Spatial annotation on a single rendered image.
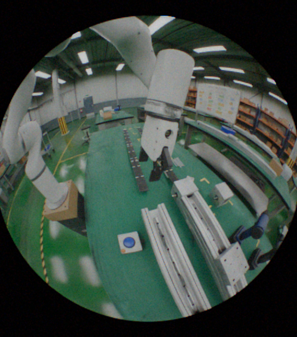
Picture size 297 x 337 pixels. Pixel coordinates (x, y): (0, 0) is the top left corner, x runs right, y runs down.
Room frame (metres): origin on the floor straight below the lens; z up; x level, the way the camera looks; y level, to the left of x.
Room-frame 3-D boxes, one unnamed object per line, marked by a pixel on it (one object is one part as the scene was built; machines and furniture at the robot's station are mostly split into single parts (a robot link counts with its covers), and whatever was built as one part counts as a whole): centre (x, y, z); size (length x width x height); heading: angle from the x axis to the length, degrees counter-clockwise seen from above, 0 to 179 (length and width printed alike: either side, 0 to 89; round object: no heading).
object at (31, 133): (0.21, 0.53, 1.17); 0.19 x 0.12 x 0.24; 6
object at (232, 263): (-0.14, -0.32, 0.87); 0.16 x 0.11 x 0.07; 17
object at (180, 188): (0.29, -0.18, 0.83); 0.12 x 0.09 x 0.10; 107
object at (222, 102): (2.74, -1.97, 0.97); 1.50 x 0.50 x 1.95; 24
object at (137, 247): (0.04, 0.06, 0.81); 0.10 x 0.08 x 0.06; 107
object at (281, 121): (3.83, -9.12, 1.59); 2.83 x 0.98 x 3.17; 24
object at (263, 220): (-0.02, -0.49, 0.89); 0.20 x 0.08 x 0.22; 110
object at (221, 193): (0.24, -0.41, 0.83); 0.11 x 0.10 x 0.10; 100
